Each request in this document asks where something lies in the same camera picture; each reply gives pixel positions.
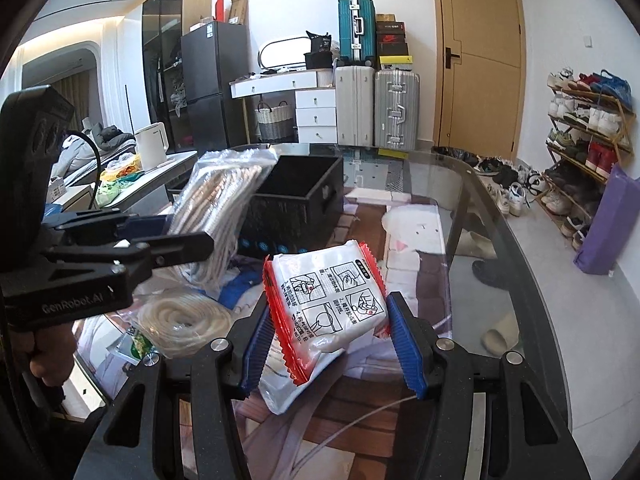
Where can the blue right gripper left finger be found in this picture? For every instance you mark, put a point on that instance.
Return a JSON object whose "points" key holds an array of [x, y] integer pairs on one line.
{"points": [[258, 333]]}

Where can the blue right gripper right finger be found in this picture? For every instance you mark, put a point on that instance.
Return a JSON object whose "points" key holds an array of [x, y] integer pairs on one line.
{"points": [[411, 347]]}

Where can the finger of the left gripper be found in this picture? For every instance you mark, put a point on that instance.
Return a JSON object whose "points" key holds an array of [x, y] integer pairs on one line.
{"points": [[143, 227], [173, 250]]}

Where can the red white tissue packet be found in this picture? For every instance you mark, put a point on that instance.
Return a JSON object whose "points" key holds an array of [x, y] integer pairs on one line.
{"points": [[320, 303]]}

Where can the left hand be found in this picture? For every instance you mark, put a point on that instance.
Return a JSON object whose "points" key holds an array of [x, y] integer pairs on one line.
{"points": [[48, 354]]}

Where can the grey side cabinet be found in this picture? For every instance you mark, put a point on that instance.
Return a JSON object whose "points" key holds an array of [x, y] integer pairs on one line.
{"points": [[78, 196]]}

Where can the white kettle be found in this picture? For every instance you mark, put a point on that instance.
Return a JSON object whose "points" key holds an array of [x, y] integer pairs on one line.
{"points": [[152, 145]]}

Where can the black storage box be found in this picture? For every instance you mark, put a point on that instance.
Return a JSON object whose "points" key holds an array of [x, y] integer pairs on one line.
{"points": [[296, 209]]}

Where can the woven laundry basket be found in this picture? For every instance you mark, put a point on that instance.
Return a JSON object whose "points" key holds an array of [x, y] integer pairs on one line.
{"points": [[275, 123]]}

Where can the black refrigerator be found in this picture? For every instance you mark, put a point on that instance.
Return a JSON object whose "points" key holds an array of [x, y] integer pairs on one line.
{"points": [[214, 56]]}

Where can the white drawer desk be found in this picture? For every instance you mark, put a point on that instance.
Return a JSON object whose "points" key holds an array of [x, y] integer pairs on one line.
{"points": [[311, 93]]}

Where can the purple bag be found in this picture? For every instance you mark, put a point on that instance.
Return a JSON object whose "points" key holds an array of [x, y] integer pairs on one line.
{"points": [[612, 226]]}

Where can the oval mirror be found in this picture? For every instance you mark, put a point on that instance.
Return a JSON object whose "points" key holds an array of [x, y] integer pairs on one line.
{"points": [[284, 54]]}

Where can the dark wardrobe cabinet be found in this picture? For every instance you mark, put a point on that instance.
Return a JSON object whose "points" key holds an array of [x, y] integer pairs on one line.
{"points": [[164, 23]]}

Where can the black bag on desk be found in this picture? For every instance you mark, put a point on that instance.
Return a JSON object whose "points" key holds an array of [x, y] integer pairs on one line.
{"points": [[320, 54]]}

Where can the white suitcase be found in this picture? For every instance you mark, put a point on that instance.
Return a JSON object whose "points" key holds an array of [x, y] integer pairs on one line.
{"points": [[354, 94]]}

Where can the silver suitcase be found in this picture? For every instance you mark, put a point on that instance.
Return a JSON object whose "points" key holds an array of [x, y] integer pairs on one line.
{"points": [[396, 109]]}

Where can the wooden shoe rack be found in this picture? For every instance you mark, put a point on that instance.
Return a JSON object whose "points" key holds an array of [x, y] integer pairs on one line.
{"points": [[590, 118]]}

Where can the teal suitcase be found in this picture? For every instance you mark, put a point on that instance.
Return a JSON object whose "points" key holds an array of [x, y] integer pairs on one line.
{"points": [[357, 32]]}

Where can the stacked shoe boxes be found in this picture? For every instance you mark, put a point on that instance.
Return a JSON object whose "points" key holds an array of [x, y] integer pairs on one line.
{"points": [[392, 44]]}

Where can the wooden door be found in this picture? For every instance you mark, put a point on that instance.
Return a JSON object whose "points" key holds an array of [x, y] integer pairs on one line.
{"points": [[482, 72]]}

